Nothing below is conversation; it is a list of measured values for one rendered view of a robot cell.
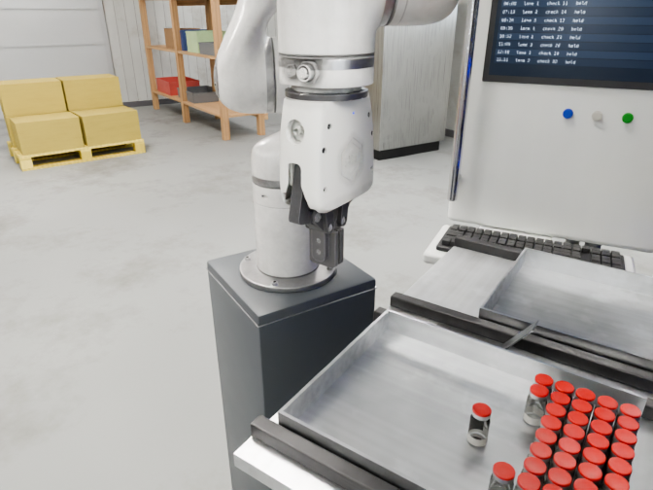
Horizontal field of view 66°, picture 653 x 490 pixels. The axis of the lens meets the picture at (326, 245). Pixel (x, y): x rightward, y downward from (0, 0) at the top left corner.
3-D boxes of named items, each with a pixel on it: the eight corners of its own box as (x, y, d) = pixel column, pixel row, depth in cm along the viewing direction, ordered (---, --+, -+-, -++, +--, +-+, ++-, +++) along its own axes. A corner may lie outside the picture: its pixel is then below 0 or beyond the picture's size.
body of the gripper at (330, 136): (329, 88, 39) (328, 222, 44) (391, 76, 47) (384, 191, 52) (257, 82, 43) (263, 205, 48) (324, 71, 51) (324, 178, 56)
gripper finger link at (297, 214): (283, 211, 43) (312, 234, 48) (317, 132, 45) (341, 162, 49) (272, 208, 44) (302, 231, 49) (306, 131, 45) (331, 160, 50)
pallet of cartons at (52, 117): (148, 155, 513) (137, 81, 483) (14, 172, 455) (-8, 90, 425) (128, 138, 578) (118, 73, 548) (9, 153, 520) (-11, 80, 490)
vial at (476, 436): (489, 437, 57) (495, 408, 55) (483, 450, 56) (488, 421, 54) (470, 430, 58) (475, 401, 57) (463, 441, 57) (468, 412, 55)
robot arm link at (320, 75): (337, 59, 39) (337, 99, 40) (391, 52, 45) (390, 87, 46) (255, 54, 43) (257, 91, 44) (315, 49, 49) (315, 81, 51)
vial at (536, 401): (544, 418, 60) (551, 387, 58) (539, 430, 58) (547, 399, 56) (525, 410, 61) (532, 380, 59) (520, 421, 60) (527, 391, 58)
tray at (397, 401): (639, 420, 60) (647, 397, 59) (607, 616, 41) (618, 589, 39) (386, 328, 77) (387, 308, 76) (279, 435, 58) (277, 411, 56)
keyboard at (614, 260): (623, 259, 116) (625, 250, 115) (625, 286, 104) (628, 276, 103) (449, 229, 132) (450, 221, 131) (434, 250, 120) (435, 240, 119)
